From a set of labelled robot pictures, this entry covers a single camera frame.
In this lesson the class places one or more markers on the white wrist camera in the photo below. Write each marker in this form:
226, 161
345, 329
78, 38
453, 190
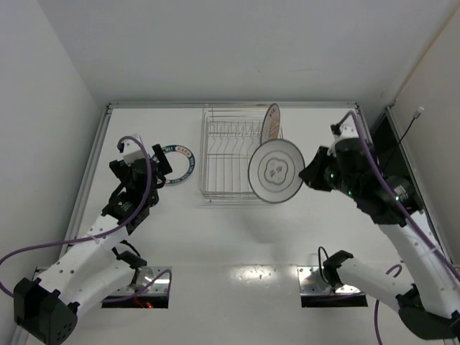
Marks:
344, 131
130, 151

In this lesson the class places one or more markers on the metal wire dish rack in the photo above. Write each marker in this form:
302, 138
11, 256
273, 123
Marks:
229, 137

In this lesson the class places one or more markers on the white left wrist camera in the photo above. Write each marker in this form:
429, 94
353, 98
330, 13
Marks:
130, 151

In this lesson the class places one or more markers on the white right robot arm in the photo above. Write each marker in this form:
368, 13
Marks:
343, 203

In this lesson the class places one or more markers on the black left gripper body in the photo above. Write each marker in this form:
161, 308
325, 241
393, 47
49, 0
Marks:
158, 167

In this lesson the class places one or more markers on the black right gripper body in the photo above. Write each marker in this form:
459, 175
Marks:
320, 168

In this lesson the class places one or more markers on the orange sunburst white plate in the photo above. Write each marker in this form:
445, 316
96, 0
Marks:
271, 124

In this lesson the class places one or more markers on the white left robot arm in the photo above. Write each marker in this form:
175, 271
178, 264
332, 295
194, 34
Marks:
49, 306

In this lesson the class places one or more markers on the green rimmed white plate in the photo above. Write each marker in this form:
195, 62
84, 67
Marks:
182, 161

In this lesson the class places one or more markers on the black rimmed flower plate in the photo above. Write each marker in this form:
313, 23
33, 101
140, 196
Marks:
273, 171

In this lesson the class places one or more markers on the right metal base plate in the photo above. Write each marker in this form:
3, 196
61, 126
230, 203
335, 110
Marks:
312, 285

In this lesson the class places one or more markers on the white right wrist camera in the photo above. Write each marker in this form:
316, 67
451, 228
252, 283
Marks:
344, 131

